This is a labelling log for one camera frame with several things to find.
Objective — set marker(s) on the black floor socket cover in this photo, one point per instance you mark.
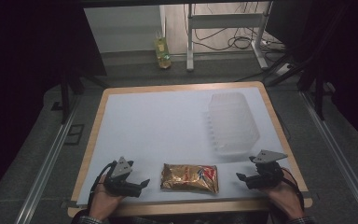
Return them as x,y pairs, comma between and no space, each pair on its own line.
74,134

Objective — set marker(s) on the metal floor rail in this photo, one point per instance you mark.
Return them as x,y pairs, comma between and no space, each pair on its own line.
45,171
338,155

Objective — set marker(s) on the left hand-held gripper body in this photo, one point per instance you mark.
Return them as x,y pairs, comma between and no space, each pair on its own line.
121,169

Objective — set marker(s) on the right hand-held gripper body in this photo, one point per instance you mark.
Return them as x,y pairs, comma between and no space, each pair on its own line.
268,169

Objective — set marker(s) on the person's left hand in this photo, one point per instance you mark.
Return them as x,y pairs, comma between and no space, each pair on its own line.
103,203

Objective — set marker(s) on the clear plastic container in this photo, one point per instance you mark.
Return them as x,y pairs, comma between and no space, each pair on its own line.
232,123

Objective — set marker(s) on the black stand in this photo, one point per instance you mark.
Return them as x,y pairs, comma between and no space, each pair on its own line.
70,84
318,77

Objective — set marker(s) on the gold foil snack packet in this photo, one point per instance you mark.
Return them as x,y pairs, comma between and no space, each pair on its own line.
189,178

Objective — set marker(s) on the white metal desk frame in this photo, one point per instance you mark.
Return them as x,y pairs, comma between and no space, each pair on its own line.
223,21

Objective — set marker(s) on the yellow liquid bottle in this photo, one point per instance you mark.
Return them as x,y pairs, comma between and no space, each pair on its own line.
162,51

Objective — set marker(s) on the person's right hand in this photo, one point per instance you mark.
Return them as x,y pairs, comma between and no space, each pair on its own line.
284,200

